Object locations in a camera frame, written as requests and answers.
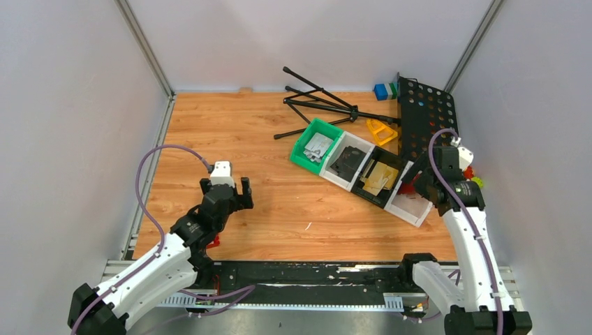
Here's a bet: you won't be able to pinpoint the red leather card holder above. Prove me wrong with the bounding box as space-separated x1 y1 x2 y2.
398 181 415 194

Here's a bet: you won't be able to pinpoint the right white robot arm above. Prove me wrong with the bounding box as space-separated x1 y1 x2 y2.
398 147 533 334

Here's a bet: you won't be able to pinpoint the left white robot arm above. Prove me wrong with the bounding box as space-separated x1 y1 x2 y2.
68 177 253 334

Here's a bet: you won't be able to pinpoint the colourful small toy pile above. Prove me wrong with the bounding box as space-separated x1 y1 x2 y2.
464 165 484 188

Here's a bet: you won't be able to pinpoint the red building brick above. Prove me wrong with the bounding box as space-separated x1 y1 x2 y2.
206 234 220 249

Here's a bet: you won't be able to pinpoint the black perforated metal panel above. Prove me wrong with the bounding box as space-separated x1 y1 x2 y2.
397 76 458 161

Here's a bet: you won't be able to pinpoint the white bin at end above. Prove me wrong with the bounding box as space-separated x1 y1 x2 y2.
383 161 432 228

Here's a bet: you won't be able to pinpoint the yellow plastic triangle piece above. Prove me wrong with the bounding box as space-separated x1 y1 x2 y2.
366 119 399 147

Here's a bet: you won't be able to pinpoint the grey metal parts in bin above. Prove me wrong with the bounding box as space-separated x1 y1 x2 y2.
303 133 334 163

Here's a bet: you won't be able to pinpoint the green toy block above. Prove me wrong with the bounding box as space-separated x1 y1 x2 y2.
389 82 399 100

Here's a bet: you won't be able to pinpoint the blue toy block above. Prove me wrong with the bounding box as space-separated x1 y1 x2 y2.
373 83 393 101

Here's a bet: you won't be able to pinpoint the green plastic bin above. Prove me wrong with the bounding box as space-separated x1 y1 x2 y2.
290 119 343 174

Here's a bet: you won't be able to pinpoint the white bin with black parts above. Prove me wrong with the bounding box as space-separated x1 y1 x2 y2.
320 132 376 191

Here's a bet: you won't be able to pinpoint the black parts in bin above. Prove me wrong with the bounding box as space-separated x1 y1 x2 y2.
330 146 366 181

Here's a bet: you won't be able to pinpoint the black folding tripod stand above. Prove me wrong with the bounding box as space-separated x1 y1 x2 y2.
282 66 401 126

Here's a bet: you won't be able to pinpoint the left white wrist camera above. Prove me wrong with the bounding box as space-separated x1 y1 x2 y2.
209 161 235 188

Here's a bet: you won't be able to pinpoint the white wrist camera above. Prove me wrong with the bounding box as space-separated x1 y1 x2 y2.
209 161 235 188
451 137 474 172

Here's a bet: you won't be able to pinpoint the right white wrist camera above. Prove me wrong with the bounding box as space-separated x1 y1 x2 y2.
451 137 474 172

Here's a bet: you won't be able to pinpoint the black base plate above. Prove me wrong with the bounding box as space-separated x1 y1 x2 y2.
191 260 427 307

